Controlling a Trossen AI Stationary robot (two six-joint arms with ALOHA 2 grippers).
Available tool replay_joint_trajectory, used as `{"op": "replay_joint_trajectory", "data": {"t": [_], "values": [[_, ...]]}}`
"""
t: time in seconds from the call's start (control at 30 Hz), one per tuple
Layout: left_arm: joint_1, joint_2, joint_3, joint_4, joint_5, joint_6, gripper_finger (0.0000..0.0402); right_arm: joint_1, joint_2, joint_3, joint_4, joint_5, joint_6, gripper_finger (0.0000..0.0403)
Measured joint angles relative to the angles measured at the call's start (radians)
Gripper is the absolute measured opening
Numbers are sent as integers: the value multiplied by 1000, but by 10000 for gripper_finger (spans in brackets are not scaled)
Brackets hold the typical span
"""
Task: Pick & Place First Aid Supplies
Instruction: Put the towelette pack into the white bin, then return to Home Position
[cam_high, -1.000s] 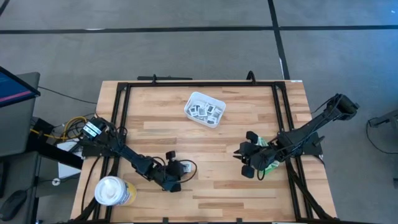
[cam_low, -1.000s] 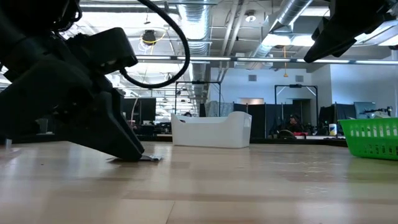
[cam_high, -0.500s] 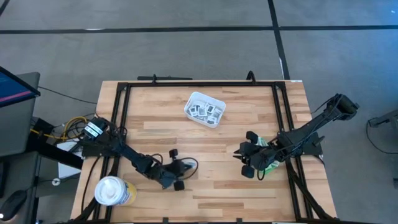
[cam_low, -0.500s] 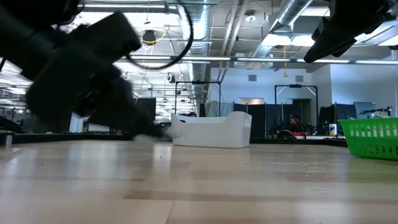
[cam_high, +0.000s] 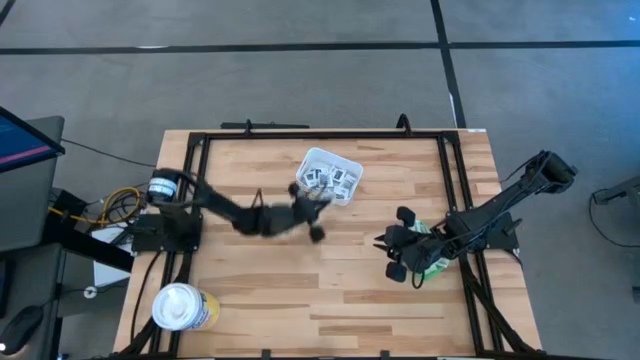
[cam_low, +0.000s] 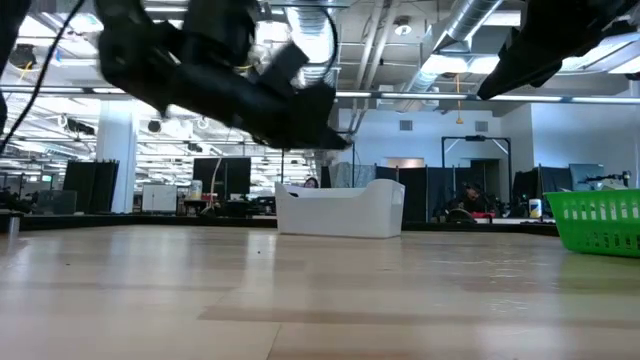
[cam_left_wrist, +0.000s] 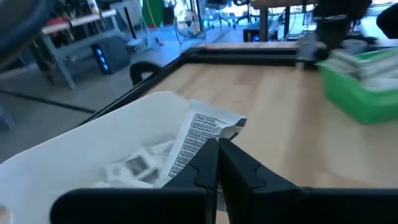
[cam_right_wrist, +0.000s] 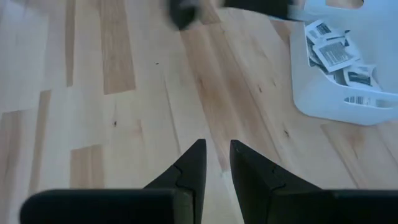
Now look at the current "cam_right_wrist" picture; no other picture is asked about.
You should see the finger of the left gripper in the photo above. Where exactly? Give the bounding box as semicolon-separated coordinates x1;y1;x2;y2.
166;0;200;31

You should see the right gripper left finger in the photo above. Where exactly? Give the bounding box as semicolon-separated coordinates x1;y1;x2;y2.
144;139;208;224

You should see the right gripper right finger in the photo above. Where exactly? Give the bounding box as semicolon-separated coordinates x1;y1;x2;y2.
229;139;330;224

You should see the square white printed packet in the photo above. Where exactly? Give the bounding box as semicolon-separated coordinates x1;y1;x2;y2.
312;37;362;73
306;39;326;68
343;63;382;91
305;19;346;41

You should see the white plastic bin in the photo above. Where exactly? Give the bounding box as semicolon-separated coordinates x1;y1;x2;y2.
289;0;398;126

